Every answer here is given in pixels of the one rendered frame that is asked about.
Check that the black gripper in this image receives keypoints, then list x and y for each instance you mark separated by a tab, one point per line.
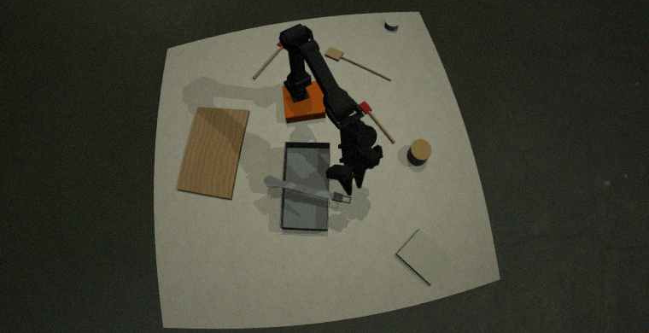
349	171

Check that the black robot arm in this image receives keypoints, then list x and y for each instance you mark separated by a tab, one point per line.
338	104

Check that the grey rectangular tin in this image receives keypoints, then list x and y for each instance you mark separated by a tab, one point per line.
305	164

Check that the short grey cylinder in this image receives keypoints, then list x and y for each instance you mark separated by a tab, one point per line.
391	24

